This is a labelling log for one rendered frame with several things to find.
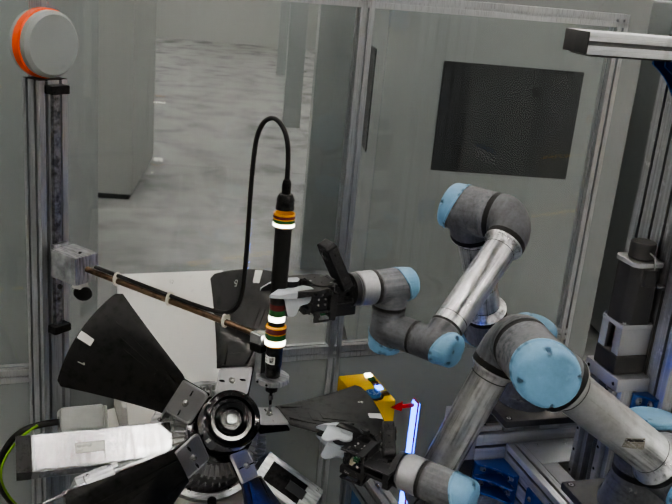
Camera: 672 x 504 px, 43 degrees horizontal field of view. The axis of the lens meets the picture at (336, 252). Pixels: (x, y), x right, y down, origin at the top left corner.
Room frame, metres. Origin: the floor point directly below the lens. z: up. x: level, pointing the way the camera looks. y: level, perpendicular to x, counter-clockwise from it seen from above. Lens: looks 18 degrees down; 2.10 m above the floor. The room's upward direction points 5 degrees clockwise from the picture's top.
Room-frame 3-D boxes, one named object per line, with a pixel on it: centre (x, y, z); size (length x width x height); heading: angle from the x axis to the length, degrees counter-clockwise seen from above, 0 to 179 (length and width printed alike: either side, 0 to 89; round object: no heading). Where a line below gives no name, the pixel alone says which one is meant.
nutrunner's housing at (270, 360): (1.63, 0.11, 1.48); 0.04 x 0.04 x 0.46
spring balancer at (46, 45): (2.02, 0.71, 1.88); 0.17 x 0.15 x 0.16; 112
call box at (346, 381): (2.04, -0.11, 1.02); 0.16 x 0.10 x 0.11; 22
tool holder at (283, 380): (1.64, 0.12, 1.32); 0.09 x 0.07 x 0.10; 57
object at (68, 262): (1.97, 0.64, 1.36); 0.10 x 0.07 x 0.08; 57
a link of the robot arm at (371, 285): (1.74, -0.06, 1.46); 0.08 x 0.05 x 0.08; 32
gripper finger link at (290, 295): (1.62, 0.08, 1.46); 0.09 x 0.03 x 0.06; 131
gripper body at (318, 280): (1.70, 0.01, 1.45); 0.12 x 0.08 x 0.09; 122
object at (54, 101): (2.00, 0.68, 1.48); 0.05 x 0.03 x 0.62; 147
